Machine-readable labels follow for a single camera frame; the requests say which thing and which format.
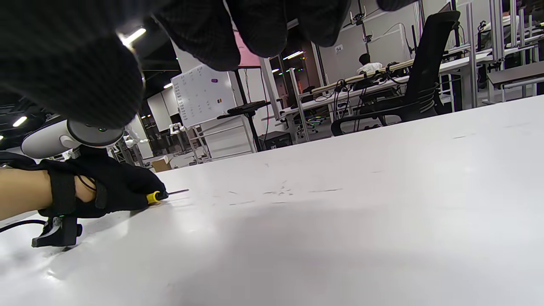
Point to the pink display screen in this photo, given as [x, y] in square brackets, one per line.
[246, 53]

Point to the white whiteboard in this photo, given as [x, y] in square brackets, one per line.
[202, 95]

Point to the person's left forearm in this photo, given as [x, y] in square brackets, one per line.
[23, 189]

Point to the white drawer cabinet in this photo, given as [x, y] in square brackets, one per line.
[227, 138]

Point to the ceiling light strip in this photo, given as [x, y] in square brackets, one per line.
[19, 121]
[134, 36]

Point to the person's left hand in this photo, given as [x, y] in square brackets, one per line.
[110, 182]

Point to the black office chair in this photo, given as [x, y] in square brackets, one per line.
[427, 63]

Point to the aluminium frame rack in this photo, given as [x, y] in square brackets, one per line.
[497, 25]

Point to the person's right hand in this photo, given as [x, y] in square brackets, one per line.
[85, 38]

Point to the grey bench table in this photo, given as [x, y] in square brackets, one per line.
[516, 73]

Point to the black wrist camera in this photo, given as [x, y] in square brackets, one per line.
[57, 233]

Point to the long white desk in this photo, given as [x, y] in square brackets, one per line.
[340, 95]

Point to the black box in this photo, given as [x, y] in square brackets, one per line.
[276, 140]

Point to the black stand with tray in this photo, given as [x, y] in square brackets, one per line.
[248, 108]

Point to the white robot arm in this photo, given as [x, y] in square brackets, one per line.
[176, 127]

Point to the white wrist controller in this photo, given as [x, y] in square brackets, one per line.
[63, 138]

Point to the cardboard box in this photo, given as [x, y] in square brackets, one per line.
[161, 165]

